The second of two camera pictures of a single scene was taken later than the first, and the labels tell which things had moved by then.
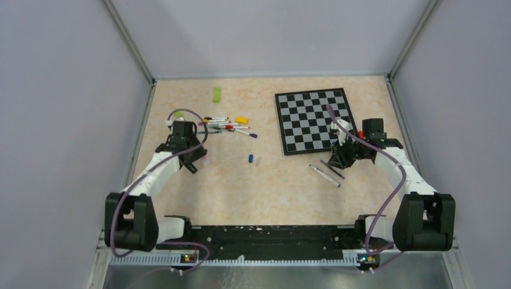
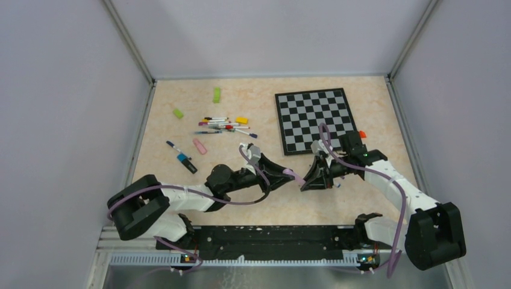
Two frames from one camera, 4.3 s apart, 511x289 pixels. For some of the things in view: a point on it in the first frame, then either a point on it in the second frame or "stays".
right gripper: x=338 y=158 → x=320 y=176
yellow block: x=241 y=120 stays
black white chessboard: x=304 y=123 stays
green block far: x=216 y=95 stays
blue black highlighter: x=191 y=168 stays
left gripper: x=200 y=152 → x=273 y=173
